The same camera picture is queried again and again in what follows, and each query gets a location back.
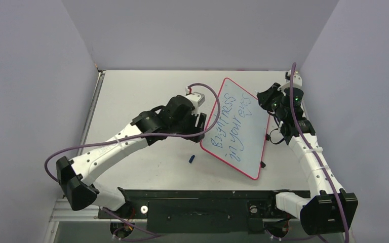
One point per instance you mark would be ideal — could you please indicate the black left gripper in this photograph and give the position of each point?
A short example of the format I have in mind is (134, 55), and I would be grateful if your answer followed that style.
(196, 127)

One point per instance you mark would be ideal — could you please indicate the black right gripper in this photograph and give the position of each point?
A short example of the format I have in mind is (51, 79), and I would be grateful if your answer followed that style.
(265, 98)

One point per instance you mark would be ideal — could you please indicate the blue marker cap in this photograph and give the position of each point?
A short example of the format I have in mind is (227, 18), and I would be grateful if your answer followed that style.
(191, 159)

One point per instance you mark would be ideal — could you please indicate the pink framed whiteboard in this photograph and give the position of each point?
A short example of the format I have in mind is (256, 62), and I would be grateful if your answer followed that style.
(237, 130)

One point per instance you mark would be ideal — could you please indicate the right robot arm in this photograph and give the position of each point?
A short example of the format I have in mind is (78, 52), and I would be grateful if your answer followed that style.
(330, 209)

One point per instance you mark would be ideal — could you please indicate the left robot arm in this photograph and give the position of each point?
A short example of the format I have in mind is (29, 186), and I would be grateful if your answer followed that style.
(77, 176)

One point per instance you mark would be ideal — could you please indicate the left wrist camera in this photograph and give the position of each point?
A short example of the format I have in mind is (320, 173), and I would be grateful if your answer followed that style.
(196, 98)

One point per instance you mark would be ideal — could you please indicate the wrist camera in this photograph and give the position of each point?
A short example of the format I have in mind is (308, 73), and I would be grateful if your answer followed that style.
(297, 80)
(196, 98)

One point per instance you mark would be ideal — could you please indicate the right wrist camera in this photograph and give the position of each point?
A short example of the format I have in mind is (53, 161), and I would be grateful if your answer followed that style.
(297, 80)

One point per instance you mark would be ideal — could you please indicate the black table front rail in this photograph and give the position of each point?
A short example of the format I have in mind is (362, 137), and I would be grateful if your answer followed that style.
(201, 211)

